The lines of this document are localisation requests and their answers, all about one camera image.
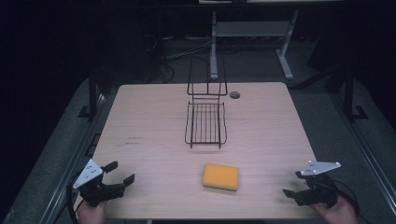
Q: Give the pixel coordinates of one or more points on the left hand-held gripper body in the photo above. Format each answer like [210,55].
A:
[93,189]

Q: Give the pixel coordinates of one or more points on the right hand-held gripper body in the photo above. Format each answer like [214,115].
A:
[320,189]

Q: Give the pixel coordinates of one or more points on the yellow sponge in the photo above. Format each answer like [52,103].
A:
[221,176]

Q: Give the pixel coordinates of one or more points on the person's left hand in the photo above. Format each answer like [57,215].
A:
[91,214]

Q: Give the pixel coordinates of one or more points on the person's right hand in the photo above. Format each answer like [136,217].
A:
[339,214]

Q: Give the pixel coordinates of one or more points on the aluminium rail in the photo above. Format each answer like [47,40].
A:
[77,155]
[367,152]

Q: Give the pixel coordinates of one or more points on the black metal post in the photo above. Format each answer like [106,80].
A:
[348,93]
[92,96]

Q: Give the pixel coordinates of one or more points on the grey metal frame desk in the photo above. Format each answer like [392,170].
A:
[249,28]

